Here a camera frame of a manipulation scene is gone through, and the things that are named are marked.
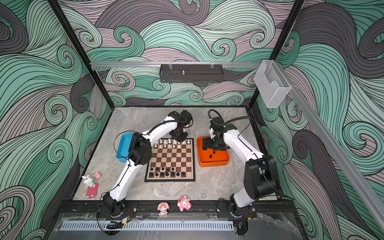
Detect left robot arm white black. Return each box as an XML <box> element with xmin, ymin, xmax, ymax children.
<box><xmin>103</xmin><ymin>110</ymin><xmax>193</xmax><ymax>218</ymax></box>

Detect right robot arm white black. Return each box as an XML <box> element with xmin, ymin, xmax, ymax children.
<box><xmin>199</xmin><ymin>109</ymin><xmax>278</xmax><ymax>216</ymax></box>

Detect orange plastic tray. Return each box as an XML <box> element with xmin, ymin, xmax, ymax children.
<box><xmin>197</xmin><ymin>137</ymin><xmax>230</xmax><ymax>168</ymax></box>

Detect folding chessboard brown cream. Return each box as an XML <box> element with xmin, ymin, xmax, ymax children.
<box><xmin>145</xmin><ymin>138</ymin><xmax>196</xmax><ymax>183</ymax></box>

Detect blue plastic tray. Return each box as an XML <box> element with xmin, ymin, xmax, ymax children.
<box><xmin>116</xmin><ymin>133</ymin><xmax>133</xmax><ymax>163</ymax></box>

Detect pink pig plush figurine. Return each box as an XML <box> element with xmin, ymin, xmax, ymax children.
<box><xmin>177</xmin><ymin>195</ymin><xmax>192</xmax><ymax>212</ymax></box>

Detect pink hooded doll figurine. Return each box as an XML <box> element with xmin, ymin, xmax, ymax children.
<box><xmin>157</xmin><ymin>202</ymin><xmax>170</xmax><ymax>218</ymax></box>

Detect small pink cube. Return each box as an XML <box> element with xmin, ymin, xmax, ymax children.
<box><xmin>93</xmin><ymin>172</ymin><xmax>102</xmax><ymax>179</ymax></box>

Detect white bunny figurine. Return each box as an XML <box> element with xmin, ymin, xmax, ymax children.
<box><xmin>82</xmin><ymin>175</ymin><xmax>96</xmax><ymax>189</ymax></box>

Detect pink flat phone toy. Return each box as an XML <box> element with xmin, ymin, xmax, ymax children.
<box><xmin>86</xmin><ymin>183</ymin><xmax>99</xmax><ymax>199</ymax></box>

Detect black perforated wall shelf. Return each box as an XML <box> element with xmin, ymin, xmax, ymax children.
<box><xmin>159</xmin><ymin>65</ymin><xmax>224</xmax><ymax>85</ymax></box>

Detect clear acrylic wall holder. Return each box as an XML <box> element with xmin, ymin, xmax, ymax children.
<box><xmin>254</xmin><ymin>60</ymin><xmax>292</xmax><ymax>108</ymax></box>

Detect aluminium rail back wall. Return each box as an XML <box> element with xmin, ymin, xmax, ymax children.
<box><xmin>90</xmin><ymin>61</ymin><xmax>261</xmax><ymax>69</ymax></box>

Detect aluminium rail wall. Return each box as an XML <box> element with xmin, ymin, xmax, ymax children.
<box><xmin>90</xmin><ymin>61</ymin><xmax>261</xmax><ymax>69</ymax></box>
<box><xmin>273</xmin><ymin>61</ymin><xmax>384</xmax><ymax>230</ymax></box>

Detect aluminium rail right wall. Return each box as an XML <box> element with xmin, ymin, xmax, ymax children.
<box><xmin>273</xmin><ymin>61</ymin><xmax>384</xmax><ymax>230</ymax></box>

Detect black front mounting rail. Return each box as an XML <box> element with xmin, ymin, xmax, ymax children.
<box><xmin>56</xmin><ymin>199</ymin><xmax>298</xmax><ymax>220</ymax></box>

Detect white slotted cable duct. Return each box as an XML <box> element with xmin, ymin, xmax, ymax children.
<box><xmin>59</xmin><ymin>221</ymin><xmax>234</xmax><ymax>232</ymax></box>

